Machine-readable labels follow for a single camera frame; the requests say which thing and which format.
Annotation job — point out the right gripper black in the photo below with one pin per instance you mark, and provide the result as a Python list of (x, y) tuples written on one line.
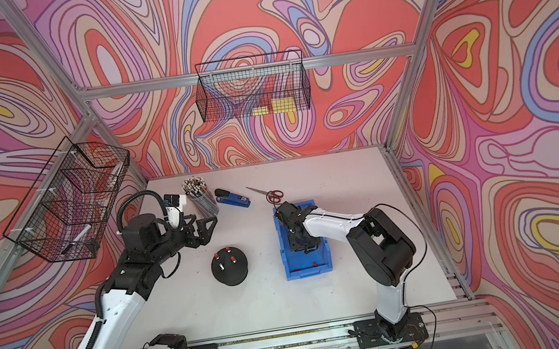
[(294, 246)]

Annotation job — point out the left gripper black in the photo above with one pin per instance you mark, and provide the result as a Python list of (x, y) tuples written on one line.
[(202, 237)]

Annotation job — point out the blue plastic bin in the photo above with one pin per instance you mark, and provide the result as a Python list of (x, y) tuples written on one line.
[(299, 265)]

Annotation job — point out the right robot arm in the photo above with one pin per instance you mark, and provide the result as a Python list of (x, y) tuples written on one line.
[(386, 253)]

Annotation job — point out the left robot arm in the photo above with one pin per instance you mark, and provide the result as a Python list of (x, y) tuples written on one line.
[(154, 229)]

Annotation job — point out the black round screw base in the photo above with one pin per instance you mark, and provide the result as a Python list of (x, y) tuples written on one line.
[(234, 273)]

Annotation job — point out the blue black stapler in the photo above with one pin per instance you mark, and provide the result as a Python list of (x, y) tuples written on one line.
[(228, 198)]

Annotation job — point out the metal pen cup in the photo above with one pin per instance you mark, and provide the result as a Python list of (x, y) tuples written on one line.
[(197, 191)]

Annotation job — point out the yellow sticky note pad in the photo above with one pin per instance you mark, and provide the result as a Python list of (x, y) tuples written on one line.
[(283, 105)]

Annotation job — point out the white marker in basket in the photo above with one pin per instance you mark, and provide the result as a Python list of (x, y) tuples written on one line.
[(77, 239)]

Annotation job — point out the red handled scissors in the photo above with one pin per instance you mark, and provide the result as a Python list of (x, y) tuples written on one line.
[(274, 197)]

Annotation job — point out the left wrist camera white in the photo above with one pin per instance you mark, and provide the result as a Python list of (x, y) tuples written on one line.
[(175, 204)]

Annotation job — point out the black wire basket back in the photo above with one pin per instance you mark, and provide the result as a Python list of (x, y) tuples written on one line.
[(243, 87)]

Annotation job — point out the black wire basket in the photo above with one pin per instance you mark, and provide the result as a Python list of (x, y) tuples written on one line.
[(77, 186), (243, 87)]

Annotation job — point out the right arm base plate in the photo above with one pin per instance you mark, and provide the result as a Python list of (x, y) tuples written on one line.
[(372, 333)]

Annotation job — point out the black wire basket left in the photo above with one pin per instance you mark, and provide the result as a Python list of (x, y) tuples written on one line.
[(77, 186)]

